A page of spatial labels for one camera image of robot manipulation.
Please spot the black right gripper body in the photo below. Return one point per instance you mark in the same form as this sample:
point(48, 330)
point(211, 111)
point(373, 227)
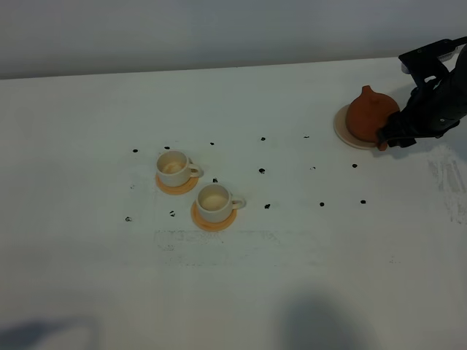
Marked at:
point(438, 106)

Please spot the orange coaster far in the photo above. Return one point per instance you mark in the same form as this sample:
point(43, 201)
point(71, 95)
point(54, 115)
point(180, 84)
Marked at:
point(178, 190)

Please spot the beige round teapot coaster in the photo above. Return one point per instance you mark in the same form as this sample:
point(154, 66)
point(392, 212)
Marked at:
point(340, 128)

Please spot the orange coaster near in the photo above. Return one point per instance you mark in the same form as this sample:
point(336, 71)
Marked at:
point(210, 226)

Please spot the white teacup far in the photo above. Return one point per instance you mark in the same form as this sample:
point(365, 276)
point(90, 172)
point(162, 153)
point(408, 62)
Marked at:
point(175, 168)

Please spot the white teacup near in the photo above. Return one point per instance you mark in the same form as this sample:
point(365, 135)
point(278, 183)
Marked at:
point(215, 202)

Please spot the white teacup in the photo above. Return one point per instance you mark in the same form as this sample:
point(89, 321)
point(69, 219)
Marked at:
point(215, 202)
point(175, 168)

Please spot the brown clay teapot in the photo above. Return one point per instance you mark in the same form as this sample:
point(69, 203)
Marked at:
point(366, 115)

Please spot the orange coaster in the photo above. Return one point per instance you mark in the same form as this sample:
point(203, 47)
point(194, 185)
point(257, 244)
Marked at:
point(178, 190)
point(210, 226)

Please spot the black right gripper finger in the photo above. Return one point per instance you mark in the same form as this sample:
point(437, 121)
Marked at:
point(393, 135)
point(396, 120)

